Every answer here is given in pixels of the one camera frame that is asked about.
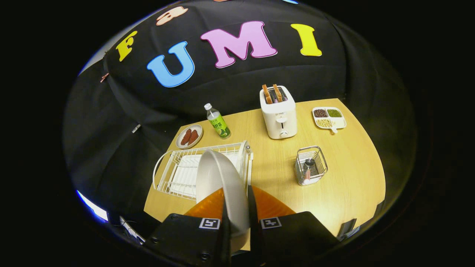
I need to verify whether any white plate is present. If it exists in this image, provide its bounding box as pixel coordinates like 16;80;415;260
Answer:
196;149;250;256

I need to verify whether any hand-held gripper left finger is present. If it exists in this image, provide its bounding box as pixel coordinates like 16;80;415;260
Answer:
145;187;231;267

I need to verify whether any white divided dish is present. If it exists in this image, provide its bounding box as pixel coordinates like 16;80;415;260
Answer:
312;107;347;134

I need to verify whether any small beige plate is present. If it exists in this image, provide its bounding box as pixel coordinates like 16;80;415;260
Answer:
176;124;203;149

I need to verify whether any white toaster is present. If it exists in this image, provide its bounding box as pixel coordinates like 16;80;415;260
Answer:
259;85;298;140

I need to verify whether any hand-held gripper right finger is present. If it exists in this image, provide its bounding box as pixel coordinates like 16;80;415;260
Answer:
247;185;340;267

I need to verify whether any metal wire basket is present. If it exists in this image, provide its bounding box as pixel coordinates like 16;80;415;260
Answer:
295;146;328;186

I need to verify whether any green label drink bottle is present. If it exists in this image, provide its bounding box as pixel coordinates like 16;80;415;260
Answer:
204;103;231;139

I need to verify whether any white wire dish rack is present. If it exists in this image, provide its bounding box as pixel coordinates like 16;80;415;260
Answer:
153;140;254;201

